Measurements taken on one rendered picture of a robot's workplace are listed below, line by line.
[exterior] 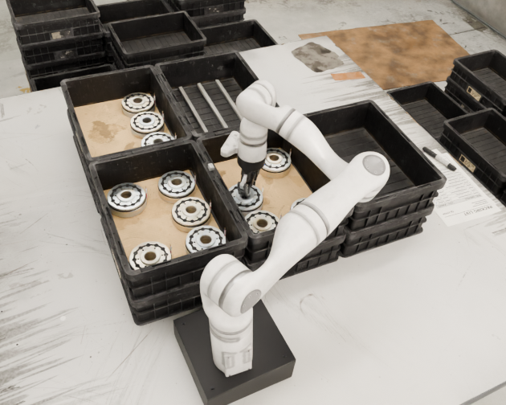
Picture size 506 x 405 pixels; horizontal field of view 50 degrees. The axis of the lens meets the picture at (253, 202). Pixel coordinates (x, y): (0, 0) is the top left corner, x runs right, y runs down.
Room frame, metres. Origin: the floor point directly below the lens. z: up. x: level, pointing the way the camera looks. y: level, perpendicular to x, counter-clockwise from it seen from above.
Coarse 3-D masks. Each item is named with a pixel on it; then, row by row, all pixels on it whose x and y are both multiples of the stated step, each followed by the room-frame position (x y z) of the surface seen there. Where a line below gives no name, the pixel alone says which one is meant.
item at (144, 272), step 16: (176, 144) 1.15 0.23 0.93; (192, 144) 1.15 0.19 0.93; (96, 160) 1.05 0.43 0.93; (112, 160) 1.06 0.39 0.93; (96, 176) 0.99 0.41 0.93; (208, 176) 1.04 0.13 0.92; (96, 192) 0.95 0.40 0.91; (112, 224) 0.83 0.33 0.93; (240, 224) 0.87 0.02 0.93; (240, 240) 0.82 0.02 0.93; (192, 256) 0.76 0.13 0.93; (208, 256) 0.78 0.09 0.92; (128, 272) 0.70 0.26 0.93; (144, 272) 0.70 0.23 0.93; (160, 272) 0.72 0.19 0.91
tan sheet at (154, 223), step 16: (192, 176) 1.13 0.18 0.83; (160, 208) 0.99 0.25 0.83; (128, 224) 0.92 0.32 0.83; (144, 224) 0.93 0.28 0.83; (160, 224) 0.93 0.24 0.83; (128, 240) 0.87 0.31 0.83; (144, 240) 0.87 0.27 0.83; (160, 240) 0.88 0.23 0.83; (176, 240) 0.88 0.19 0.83; (128, 256) 0.82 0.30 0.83; (176, 256) 0.83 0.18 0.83
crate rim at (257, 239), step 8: (208, 136) 1.19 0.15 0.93; (216, 136) 1.20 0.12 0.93; (224, 136) 1.21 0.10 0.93; (200, 144) 1.16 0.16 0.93; (208, 160) 1.09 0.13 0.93; (216, 168) 1.07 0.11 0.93; (216, 176) 1.03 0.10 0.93; (224, 184) 1.01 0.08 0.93; (224, 192) 0.98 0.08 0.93; (232, 200) 0.95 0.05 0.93; (352, 208) 0.97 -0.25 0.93; (240, 216) 0.90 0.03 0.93; (248, 232) 0.85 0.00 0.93; (264, 232) 0.86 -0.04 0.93; (272, 232) 0.86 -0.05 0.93; (248, 240) 0.84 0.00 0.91; (256, 240) 0.84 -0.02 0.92; (264, 240) 0.85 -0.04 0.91
